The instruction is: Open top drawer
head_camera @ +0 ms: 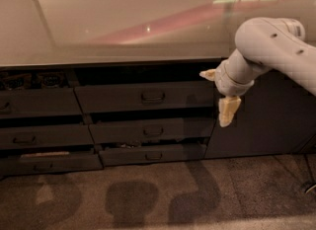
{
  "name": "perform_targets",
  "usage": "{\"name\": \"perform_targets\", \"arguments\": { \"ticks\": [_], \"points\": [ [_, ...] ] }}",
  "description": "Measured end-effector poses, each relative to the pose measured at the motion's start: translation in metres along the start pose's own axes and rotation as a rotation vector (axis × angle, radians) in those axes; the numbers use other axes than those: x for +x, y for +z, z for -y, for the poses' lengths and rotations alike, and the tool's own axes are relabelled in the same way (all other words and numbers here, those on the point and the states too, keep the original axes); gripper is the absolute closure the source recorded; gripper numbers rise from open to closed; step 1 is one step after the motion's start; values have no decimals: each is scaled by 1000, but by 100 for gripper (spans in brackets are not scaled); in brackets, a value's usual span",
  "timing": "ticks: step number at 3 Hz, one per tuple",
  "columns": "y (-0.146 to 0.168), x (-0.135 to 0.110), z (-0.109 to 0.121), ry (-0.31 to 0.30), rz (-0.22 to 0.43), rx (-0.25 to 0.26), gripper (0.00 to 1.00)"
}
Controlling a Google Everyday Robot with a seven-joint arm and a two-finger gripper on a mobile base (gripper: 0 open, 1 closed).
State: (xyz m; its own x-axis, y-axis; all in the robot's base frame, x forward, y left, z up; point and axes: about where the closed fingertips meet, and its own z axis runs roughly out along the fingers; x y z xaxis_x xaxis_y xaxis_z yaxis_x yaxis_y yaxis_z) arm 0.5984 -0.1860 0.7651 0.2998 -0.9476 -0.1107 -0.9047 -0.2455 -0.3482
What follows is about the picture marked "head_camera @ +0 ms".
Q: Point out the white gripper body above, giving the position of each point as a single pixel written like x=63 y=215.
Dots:
x=226 y=81

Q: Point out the dark snack packets in drawer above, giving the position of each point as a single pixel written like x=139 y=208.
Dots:
x=39 y=80

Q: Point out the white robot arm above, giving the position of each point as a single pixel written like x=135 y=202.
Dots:
x=262 y=44

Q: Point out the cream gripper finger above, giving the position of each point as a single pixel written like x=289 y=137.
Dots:
x=208 y=74
x=228 y=106

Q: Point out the grey cabinet door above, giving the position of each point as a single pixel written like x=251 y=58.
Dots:
x=276 y=116

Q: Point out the grey drawer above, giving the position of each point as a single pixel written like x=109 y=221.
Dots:
x=151 y=129
x=152 y=154
x=38 y=103
x=49 y=164
x=145 y=96
x=44 y=136

